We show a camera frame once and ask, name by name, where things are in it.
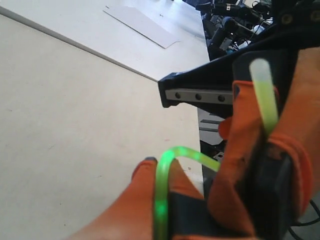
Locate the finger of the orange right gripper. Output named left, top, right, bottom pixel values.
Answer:
left=268, top=47, right=320, bottom=215
left=207, top=80, right=264, bottom=237

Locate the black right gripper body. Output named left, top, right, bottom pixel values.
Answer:
left=158, top=0, right=320, bottom=118

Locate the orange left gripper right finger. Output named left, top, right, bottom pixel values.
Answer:
left=169, top=159, right=255, bottom=240

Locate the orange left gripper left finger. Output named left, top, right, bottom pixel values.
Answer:
left=68, top=157, right=158, bottom=240

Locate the green glow stick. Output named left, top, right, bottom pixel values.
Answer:
left=153, top=58, right=279, bottom=240

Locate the cluttered background equipment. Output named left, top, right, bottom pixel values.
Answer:
left=185, top=0, right=273, bottom=61

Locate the white paper sheet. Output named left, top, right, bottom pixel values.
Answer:
left=103, top=6, right=180, bottom=49

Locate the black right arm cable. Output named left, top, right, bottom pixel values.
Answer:
left=287, top=198, right=320, bottom=240

